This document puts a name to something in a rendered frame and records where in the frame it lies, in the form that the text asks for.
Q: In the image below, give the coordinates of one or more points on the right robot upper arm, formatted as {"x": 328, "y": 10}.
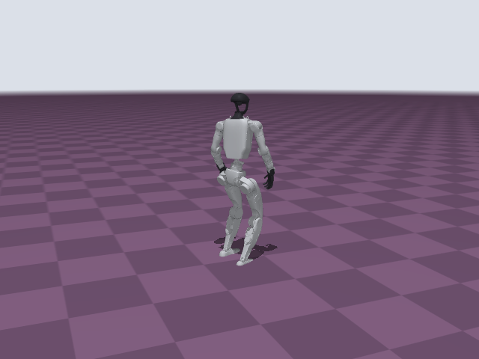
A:
{"x": 257, "y": 128}

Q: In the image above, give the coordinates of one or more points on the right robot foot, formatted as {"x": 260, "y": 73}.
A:
{"x": 240, "y": 263}

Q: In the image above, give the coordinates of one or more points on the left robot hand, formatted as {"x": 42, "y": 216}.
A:
{"x": 222, "y": 169}

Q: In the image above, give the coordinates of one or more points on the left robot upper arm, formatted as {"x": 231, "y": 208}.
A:
{"x": 216, "y": 148}

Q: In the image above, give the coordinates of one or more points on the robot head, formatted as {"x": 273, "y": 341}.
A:
{"x": 239, "y": 99}

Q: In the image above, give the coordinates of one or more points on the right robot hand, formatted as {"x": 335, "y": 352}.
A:
{"x": 270, "y": 179}

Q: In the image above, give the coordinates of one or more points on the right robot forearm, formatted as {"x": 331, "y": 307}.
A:
{"x": 268, "y": 161}

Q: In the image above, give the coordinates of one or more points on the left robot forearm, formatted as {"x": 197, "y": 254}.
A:
{"x": 217, "y": 159}

